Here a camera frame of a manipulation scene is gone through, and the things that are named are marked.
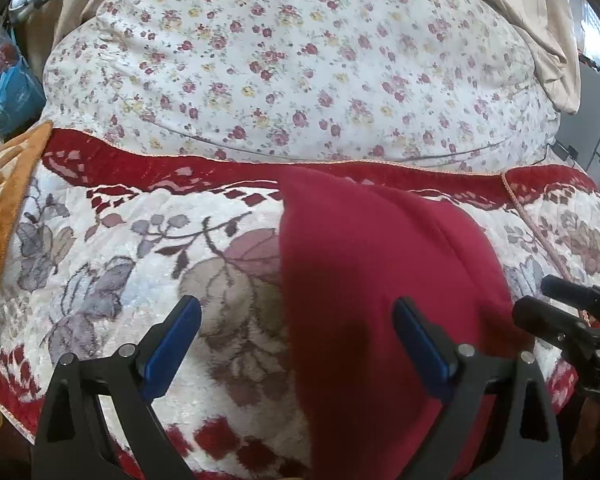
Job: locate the white floral duvet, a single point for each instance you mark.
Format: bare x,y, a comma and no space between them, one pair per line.
305,60

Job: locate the blue plastic bag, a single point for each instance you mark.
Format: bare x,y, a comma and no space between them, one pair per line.
17,95

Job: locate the red and white floral blanket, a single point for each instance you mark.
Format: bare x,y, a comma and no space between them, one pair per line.
130,260

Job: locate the red sweater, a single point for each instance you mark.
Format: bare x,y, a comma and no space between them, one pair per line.
370,260

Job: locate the orange plush blanket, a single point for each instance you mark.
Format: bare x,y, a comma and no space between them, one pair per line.
10,195

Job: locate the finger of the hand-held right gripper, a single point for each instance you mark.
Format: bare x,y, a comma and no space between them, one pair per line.
580,292
545,320

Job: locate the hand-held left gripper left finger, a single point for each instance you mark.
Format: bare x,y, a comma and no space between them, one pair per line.
175,345

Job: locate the person's right hand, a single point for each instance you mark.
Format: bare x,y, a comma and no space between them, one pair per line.
590,430

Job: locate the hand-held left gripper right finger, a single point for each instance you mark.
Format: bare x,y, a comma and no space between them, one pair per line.
422,347

